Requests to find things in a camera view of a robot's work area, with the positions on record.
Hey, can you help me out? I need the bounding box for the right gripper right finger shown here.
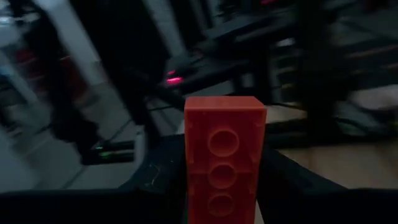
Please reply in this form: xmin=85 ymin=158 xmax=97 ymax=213
xmin=256 ymin=147 xmax=346 ymax=192

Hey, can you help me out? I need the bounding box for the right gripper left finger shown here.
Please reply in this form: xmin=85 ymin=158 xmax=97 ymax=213
xmin=119 ymin=134 xmax=188 ymax=192

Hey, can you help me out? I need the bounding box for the red plastic brick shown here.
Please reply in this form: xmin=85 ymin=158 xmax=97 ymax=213
xmin=183 ymin=95 xmax=267 ymax=224

